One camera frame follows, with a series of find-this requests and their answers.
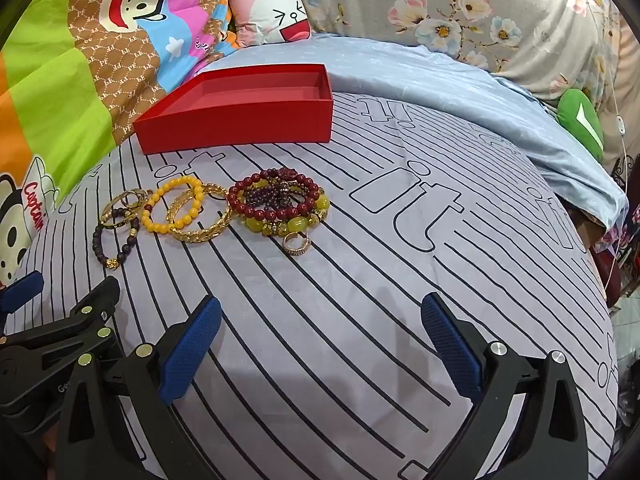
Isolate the dark brown bead bracelet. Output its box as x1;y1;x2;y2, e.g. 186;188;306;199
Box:
92;207;141;271

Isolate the yellow bead bracelet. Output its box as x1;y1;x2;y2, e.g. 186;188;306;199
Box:
140;174;205;234

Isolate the thin gold bangle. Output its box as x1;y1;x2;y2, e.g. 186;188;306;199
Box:
99;188;148;230

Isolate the twisted gold bangle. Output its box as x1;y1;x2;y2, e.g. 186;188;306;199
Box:
166;190;233;244

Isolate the yellow-green stone bracelet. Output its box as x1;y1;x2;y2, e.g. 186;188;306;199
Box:
242;192;331;238

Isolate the dark red bead bracelet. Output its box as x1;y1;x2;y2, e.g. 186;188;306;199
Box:
226;167;321;222

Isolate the gold ring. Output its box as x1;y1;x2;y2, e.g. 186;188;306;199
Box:
282;231;313;257

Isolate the garnet multi-strand bracelet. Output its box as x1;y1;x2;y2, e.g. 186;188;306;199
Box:
246;171;306;212

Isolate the red jewelry tray box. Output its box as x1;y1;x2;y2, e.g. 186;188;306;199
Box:
134;64;333;155

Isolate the colourful monkey cartoon blanket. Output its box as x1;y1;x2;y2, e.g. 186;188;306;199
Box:
1;0;236;285

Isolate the light blue duvet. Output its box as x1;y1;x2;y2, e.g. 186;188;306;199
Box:
205;34;628;229

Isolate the green plush toy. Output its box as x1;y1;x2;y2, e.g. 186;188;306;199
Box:
556;89;604;162

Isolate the pink white cartoon pillow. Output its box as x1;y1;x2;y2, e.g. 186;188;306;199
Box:
228;0;311;48

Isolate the grey floral quilt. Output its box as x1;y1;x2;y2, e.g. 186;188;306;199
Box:
303;0;639;166

